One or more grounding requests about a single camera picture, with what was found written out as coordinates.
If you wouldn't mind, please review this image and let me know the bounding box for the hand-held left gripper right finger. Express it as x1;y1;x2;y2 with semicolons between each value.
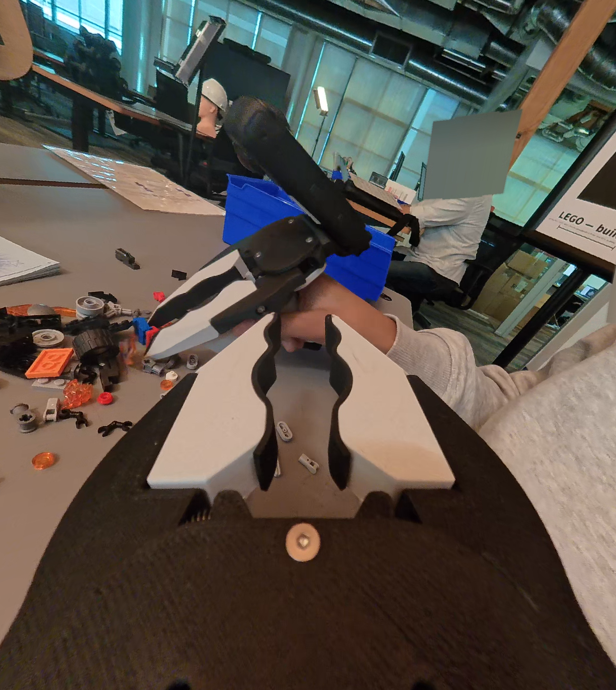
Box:
325;314;456;500

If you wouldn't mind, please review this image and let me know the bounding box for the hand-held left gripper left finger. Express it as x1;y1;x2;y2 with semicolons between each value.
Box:
147;313;282;502

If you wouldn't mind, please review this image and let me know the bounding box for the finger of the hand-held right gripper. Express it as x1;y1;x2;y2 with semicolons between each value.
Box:
145;290;260;361
147;250;259;330

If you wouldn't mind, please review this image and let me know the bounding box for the pile of lego parts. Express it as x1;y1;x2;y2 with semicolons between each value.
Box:
0;245;203;494

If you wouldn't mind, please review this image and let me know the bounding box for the person's right forearm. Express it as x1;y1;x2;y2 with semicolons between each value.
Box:
386;315;543;433

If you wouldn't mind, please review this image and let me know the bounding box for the black lego tyre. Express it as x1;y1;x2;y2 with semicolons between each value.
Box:
73;328;121;366

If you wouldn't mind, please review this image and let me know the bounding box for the lego instruction booklet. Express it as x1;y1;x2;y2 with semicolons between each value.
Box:
0;222;61;294

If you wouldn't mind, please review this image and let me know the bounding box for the person's right hand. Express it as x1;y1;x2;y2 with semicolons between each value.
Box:
280;276;397;355

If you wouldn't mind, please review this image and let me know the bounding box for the blue plastic bin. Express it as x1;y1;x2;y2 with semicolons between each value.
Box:
223;174;397;302

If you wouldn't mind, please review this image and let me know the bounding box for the white printed sheet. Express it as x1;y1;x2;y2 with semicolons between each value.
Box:
44;144;226;217

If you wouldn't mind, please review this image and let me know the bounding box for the black office chair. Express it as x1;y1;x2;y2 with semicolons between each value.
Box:
410;263;482;331

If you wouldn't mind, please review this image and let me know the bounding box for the small studio light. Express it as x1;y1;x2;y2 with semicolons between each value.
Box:
312;86;332;157

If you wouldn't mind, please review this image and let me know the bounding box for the mannequin head with white helmet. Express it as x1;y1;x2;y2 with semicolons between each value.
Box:
196;78;231;139

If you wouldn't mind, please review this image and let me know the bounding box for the person's grey hoodie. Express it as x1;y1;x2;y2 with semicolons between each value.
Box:
475;322;616;690

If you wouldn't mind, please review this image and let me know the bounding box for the stack of cardboard boxes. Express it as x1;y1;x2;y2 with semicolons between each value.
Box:
472;248;577;336

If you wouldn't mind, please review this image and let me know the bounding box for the long wooden desk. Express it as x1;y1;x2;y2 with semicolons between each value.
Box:
33;62;201;154

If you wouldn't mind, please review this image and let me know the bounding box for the tilted light panel on stand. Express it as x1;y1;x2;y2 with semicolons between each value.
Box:
174;16;228;135

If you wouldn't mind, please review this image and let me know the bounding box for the black and white sign board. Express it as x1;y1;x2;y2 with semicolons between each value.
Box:
534;89;616;266

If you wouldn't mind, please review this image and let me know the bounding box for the grey flexible duct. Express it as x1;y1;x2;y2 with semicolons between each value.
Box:
529;0;616;91

